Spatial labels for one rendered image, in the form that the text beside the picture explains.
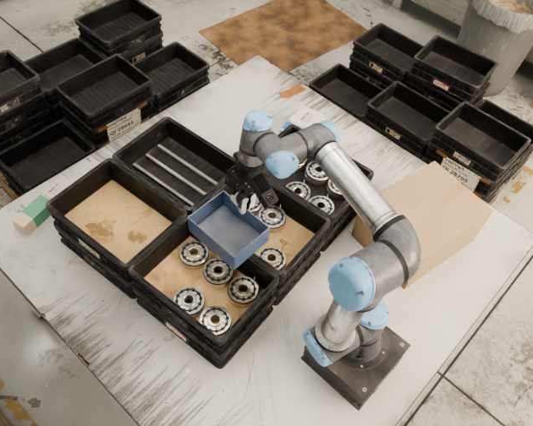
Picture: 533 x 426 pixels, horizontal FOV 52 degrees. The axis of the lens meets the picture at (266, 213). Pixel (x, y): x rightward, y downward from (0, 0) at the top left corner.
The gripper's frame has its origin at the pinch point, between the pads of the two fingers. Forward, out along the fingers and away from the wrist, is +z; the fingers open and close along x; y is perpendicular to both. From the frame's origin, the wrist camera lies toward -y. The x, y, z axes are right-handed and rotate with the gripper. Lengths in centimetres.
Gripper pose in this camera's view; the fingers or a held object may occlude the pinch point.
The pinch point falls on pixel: (245, 211)
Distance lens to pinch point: 165.9
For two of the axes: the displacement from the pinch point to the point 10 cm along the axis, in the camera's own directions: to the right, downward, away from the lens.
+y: -7.0, -5.9, 3.9
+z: -1.7, 6.7, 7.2
